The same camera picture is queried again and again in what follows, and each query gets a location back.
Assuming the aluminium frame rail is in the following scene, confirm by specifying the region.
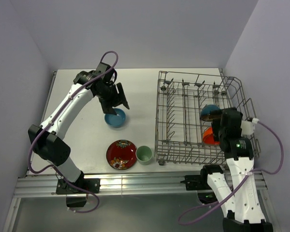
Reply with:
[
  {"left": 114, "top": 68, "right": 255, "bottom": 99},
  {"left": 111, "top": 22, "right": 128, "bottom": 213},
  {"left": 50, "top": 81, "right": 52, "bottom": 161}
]
[{"left": 13, "top": 173, "right": 268, "bottom": 198}]

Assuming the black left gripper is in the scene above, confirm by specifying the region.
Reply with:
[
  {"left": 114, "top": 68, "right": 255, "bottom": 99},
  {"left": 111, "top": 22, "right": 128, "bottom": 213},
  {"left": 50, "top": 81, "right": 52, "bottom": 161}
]
[{"left": 96, "top": 83, "right": 129, "bottom": 115}]

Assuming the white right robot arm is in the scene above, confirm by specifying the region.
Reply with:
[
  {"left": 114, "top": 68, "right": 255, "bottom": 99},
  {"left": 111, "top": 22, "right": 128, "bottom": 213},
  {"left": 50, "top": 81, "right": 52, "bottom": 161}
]
[{"left": 190, "top": 107, "right": 274, "bottom": 232}]

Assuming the red floral plate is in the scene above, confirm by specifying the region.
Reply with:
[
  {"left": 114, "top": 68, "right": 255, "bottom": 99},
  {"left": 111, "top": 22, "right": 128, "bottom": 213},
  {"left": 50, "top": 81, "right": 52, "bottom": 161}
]
[{"left": 106, "top": 140, "right": 137, "bottom": 171}]

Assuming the light blue ceramic bowl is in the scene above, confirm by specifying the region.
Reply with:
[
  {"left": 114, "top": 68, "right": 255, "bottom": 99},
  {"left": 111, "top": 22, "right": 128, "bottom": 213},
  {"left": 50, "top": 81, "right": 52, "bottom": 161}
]
[{"left": 104, "top": 108, "right": 126, "bottom": 128}]

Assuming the pale green cup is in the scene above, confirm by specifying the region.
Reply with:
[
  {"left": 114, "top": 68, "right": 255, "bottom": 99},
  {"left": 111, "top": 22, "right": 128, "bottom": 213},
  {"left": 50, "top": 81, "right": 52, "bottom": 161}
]
[{"left": 136, "top": 145, "right": 152, "bottom": 165}]

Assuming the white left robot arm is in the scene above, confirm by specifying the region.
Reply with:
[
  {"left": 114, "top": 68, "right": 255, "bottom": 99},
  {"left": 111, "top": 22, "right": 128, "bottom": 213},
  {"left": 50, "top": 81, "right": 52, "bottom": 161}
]
[{"left": 28, "top": 69, "right": 129, "bottom": 193}]

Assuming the grey wire dish rack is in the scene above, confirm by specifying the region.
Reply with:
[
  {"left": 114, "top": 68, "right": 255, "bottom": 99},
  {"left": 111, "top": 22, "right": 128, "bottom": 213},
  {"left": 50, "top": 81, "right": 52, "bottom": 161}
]
[{"left": 154, "top": 70, "right": 256, "bottom": 166}]

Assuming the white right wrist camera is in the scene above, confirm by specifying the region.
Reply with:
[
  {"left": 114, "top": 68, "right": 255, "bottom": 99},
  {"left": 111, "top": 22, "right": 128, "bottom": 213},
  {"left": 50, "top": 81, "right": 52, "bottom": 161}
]
[{"left": 241, "top": 118, "right": 259, "bottom": 136}]

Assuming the dark teal floral bowl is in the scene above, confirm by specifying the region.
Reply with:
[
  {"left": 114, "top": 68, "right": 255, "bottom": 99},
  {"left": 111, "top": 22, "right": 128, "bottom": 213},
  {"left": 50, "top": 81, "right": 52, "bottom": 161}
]
[{"left": 200, "top": 104, "right": 221, "bottom": 121}]

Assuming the orange bowl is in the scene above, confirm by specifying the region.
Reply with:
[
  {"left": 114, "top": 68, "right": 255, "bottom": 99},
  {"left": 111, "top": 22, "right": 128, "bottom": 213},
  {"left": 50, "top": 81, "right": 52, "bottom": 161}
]
[{"left": 203, "top": 127, "right": 219, "bottom": 145}]

